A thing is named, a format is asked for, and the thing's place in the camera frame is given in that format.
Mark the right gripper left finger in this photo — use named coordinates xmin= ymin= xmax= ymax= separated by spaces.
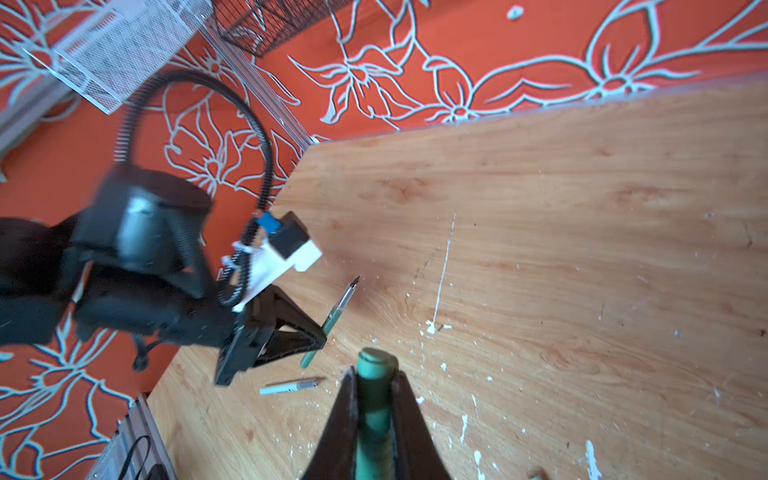
xmin=302 ymin=367 xmax=360 ymax=480

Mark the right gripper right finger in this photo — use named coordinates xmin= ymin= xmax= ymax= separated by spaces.
xmin=391 ymin=371 xmax=451 ymax=480

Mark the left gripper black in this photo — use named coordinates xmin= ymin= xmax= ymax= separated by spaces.
xmin=214 ymin=285 xmax=327 ymax=386

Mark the dark green pen cap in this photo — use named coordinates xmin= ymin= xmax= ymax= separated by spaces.
xmin=355 ymin=348 xmax=398 ymax=479

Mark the dark green pen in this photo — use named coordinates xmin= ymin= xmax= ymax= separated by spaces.
xmin=300 ymin=276 xmax=361 ymax=369

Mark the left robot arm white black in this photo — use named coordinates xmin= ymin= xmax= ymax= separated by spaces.
xmin=1 ymin=165 xmax=327 ymax=386

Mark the white mesh basket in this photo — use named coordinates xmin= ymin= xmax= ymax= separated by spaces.
xmin=23 ymin=1 xmax=213 ymax=115

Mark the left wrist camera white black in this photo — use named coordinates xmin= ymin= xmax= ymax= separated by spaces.
xmin=231 ymin=211 xmax=322 ymax=312

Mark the black wire basket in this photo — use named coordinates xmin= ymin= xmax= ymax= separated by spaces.
xmin=211 ymin=0 xmax=351 ymax=58

